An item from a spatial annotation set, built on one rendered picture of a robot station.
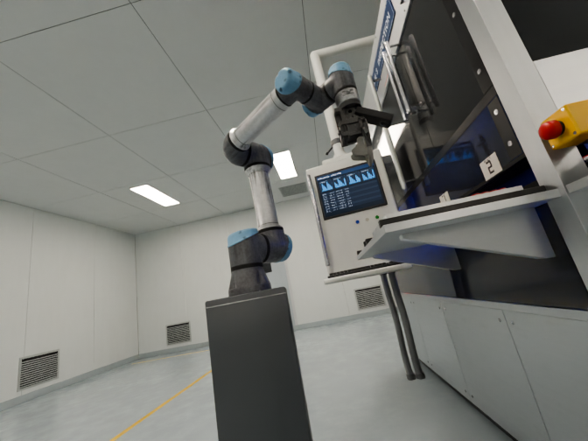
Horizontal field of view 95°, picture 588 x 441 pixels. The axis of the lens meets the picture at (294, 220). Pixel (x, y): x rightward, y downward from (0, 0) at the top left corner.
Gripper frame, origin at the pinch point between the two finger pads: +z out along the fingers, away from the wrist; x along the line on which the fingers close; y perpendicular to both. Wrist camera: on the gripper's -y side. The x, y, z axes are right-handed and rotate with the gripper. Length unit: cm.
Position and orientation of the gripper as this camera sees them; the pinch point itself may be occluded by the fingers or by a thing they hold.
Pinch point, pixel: (372, 161)
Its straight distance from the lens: 86.1
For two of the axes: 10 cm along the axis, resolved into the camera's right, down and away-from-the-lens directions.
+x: -1.3, -2.3, -9.6
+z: 1.8, 9.5, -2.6
